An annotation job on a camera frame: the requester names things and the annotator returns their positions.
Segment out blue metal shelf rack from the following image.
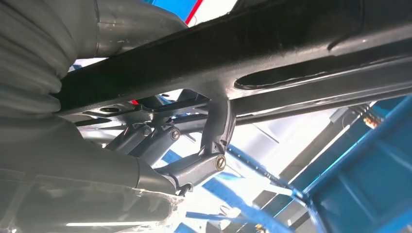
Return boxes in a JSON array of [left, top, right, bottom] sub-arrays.
[[161, 95, 412, 233]]

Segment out white car with red stripe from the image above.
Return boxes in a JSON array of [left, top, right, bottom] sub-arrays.
[[185, 0, 239, 26]]

